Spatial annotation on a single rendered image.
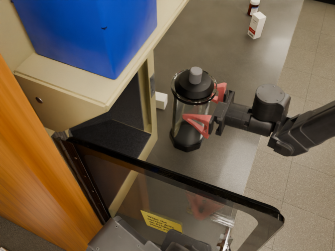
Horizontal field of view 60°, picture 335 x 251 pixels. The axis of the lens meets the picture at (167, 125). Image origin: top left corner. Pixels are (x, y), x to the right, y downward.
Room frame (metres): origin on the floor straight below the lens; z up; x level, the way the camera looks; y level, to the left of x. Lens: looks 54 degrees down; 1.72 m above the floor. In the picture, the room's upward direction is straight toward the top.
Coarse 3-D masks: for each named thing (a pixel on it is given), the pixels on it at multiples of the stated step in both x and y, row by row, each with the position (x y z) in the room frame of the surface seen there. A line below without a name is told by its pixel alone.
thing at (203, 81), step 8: (184, 72) 0.50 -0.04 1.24; (192, 72) 0.47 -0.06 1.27; (200, 72) 0.47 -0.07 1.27; (176, 80) 0.48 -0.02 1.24; (184, 80) 0.47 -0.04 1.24; (192, 80) 0.46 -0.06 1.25; (200, 80) 0.47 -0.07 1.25; (208, 80) 0.48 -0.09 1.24; (176, 88) 0.46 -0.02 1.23; (184, 88) 0.45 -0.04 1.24; (192, 88) 0.45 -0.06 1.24; (200, 88) 0.45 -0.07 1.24; (208, 88) 0.45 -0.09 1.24; (184, 96) 0.44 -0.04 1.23; (192, 96) 0.43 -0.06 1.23; (200, 96) 0.43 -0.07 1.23
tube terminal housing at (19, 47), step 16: (0, 0) 0.25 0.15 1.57; (0, 16) 0.24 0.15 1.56; (16, 16) 0.25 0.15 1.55; (0, 32) 0.23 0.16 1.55; (16, 32) 0.25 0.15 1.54; (0, 48) 0.22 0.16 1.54; (16, 48) 0.24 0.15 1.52; (32, 48) 0.25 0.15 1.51; (16, 64) 0.23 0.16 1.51; (144, 64) 0.52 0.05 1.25; (16, 80) 0.22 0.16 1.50; (144, 80) 0.52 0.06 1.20; (144, 96) 0.51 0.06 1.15; (144, 112) 0.50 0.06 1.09; (48, 128) 0.23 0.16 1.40; (144, 128) 0.50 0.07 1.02; (64, 160) 0.22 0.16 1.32; (144, 160) 0.43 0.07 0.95
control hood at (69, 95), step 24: (168, 0) 0.35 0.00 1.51; (168, 24) 0.31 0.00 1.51; (144, 48) 0.26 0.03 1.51; (24, 72) 0.22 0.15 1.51; (48, 72) 0.22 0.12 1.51; (72, 72) 0.22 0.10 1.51; (48, 96) 0.20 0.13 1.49; (72, 96) 0.19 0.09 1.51; (96, 96) 0.19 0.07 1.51; (48, 120) 0.21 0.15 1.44; (72, 120) 0.20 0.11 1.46
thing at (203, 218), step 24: (96, 168) 0.20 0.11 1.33; (120, 168) 0.19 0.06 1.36; (144, 168) 0.17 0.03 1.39; (120, 192) 0.19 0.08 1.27; (144, 192) 0.17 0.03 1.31; (168, 192) 0.16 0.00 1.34; (192, 192) 0.15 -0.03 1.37; (216, 192) 0.14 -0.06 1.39; (120, 216) 0.20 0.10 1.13; (168, 216) 0.16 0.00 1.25; (192, 216) 0.14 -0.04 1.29; (216, 216) 0.13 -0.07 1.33; (240, 216) 0.12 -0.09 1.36; (264, 216) 0.11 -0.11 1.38; (216, 240) 0.13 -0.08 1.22; (240, 240) 0.12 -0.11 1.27; (264, 240) 0.11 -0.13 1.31
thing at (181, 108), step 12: (180, 72) 0.51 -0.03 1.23; (216, 84) 0.48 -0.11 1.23; (180, 96) 0.44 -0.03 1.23; (180, 108) 0.44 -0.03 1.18; (192, 108) 0.43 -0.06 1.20; (204, 108) 0.44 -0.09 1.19; (180, 120) 0.44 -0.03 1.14; (192, 120) 0.43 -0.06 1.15; (180, 132) 0.44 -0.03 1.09; (192, 132) 0.43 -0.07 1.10; (192, 144) 0.43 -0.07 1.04
